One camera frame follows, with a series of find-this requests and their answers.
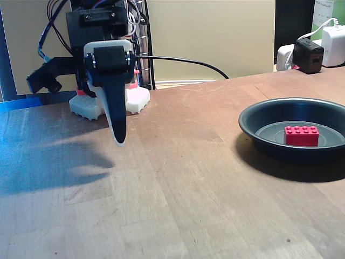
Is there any red lego block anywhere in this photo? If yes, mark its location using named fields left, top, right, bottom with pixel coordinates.
left=283, top=125, right=321, bottom=147

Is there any dark round bin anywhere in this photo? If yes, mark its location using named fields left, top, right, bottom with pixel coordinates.
left=238, top=97, right=345, bottom=164

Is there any chrome metal pole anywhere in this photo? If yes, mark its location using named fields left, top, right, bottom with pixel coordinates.
left=134, top=0, right=153, bottom=90

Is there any white power strip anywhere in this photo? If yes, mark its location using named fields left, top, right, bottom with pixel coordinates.
left=276, top=44, right=297, bottom=72

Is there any black monitor panel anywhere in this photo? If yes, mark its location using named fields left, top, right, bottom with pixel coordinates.
left=274, top=0, right=315, bottom=64

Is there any black charger cube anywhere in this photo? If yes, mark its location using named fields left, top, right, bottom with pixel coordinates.
left=292, top=38, right=325, bottom=74

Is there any green and white box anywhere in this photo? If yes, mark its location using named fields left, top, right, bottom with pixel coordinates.
left=311, top=0, right=345, bottom=41

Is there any white power adapter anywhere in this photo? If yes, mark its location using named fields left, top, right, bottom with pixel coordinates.
left=321, top=25, right=345, bottom=68

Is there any black gripper-mounted camera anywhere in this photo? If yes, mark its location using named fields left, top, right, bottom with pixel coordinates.
left=26, top=56, right=81, bottom=95

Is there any arm wire bundle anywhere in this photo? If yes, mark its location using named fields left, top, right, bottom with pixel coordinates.
left=37, top=0, right=74, bottom=62

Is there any thick black cable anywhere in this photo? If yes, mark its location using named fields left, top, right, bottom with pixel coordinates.
left=134, top=55, right=230, bottom=80

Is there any dark frame post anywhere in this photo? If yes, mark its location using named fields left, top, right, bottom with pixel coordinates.
left=0, top=10, right=17, bottom=103

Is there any white adapter cable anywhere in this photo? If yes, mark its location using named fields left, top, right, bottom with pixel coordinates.
left=298, top=17, right=339, bottom=41

